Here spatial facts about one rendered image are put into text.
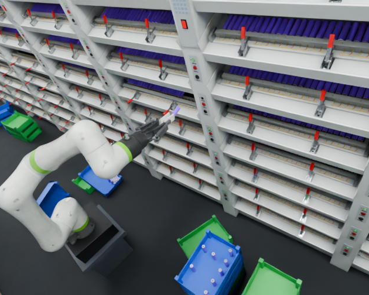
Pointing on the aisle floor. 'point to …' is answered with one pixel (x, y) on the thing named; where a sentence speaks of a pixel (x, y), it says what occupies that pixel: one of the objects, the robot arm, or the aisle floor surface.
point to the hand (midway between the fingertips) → (167, 119)
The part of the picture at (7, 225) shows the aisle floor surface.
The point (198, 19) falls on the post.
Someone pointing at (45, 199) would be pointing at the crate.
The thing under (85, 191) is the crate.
